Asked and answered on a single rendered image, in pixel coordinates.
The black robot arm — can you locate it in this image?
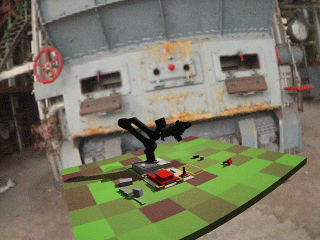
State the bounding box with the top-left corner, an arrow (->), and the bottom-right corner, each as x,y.
117,117 -> 183,163

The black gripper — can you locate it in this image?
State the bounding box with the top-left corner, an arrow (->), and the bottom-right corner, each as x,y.
168,120 -> 192,136

